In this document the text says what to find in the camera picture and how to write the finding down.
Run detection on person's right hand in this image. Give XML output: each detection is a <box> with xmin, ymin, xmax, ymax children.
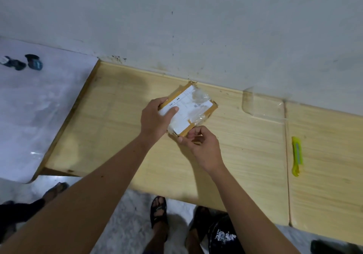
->
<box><xmin>178</xmin><ymin>126</ymin><xmax>226</xmax><ymax>176</ymax></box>

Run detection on person's left hand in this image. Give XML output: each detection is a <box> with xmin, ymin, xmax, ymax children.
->
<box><xmin>140</xmin><ymin>97</ymin><xmax>180</xmax><ymax>147</ymax></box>

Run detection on taped brown cardboard parcel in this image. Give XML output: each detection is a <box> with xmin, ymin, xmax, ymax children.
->
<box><xmin>158</xmin><ymin>81</ymin><xmax>219</xmax><ymax>138</ymax></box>

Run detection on person's left forearm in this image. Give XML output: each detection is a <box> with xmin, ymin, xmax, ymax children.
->
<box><xmin>0</xmin><ymin>135</ymin><xmax>159</xmax><ymax>254</ymax></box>

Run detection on person's right forearm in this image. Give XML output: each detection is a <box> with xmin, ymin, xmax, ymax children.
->
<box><xmin>208</xmin><ymin>163</ymin><xmax>302</xmax><ymax>254</ymax></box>

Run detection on black sandal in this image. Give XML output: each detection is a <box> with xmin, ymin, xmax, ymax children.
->
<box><xmin>150</xmin><ymin>196</ymin><xmax>169</xmax><ymax>236</ymax></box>

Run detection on clear plastic tape piece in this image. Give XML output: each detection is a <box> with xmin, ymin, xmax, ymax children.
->
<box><xmin>242</xmin><ymin>88</ymin><xmax>286</xmax><ymax>120</ymax></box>

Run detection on person's right leg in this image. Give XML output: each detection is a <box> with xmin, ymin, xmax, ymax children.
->
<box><xmin>184</xmin><ymin>210</ymin><xmax>210</xmax><ymax>254</ymax></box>

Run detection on person's leg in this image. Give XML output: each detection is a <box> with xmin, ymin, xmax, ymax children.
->
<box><xmin>184</xmin><ymin>210</ymin><xmax>210</xmax><ymax>254</ymax></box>
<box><xmin>143</xmin><ymin>206</ymin><xmax>171</xmax><ymax>254</ymax></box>

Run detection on person's left leg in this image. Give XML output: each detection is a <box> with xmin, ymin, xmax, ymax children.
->
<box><xmin>143</xmin><ymin>206</ymin><xmax>171</xmax><ymax>254</ymax></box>

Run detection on black shorts with white print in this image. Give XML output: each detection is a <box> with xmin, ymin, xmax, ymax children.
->
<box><xmin>207</xmin><ymin>214</ymin><xmax>245</xmax><ymax>254</ymax></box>

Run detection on yellow utility knife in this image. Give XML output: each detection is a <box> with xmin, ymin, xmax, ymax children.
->
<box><xmin>291</xmin><ymin>136</ymin><xmax>303</xmax><ymax>177</ymax></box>

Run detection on dark blue slipper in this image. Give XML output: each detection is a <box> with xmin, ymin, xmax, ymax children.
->
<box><xmin>0</xmin><ymin>56</ymin><xmax>27</xmax><ymax>71</ymax></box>
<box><xmin>25</xmin><ymin>54</ymin><xmax>43</xmax><ymax>71</ymax></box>

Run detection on black object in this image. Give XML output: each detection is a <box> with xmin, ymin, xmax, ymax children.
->
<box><xmin>310</xmin><ymin>240</ymin><xmax>363</xmax><ymax>254</ymax></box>

